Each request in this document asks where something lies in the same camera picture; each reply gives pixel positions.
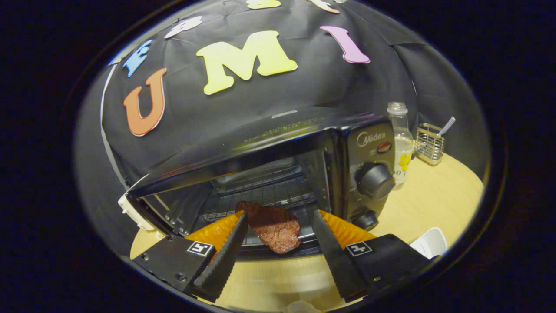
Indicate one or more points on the thin silver stick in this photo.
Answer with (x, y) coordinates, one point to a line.
(447, 125)

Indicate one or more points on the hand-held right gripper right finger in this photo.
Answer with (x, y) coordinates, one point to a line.
(334, 256)

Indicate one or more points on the clear glass bottle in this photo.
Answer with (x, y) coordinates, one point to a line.
(402, 148)

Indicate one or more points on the white toaster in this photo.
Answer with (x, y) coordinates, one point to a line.
(132, 213)

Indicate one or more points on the white rectangular tray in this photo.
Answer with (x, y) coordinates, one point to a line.
(430, 243)

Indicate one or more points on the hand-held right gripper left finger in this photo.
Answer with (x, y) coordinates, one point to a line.
(226, 256)

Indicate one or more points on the brown meat steak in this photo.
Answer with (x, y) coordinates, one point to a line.
(276, 228)

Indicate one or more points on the black electric oven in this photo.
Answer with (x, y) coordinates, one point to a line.
(369, 143)

